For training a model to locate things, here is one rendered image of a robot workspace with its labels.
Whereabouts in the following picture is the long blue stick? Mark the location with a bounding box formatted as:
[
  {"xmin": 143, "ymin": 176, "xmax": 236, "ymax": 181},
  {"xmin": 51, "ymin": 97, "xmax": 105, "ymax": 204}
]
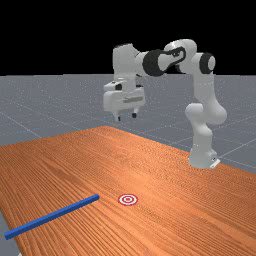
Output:
[{"xmin": 3, "ymin": 194, "xmax": 101, "ymax": 241}]

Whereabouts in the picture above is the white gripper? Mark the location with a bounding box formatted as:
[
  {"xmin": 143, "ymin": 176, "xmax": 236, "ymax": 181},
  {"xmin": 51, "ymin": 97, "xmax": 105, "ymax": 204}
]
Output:
[{"xmin": 102, "ymin": 78, "xmax": 147, "ymax": 122}]

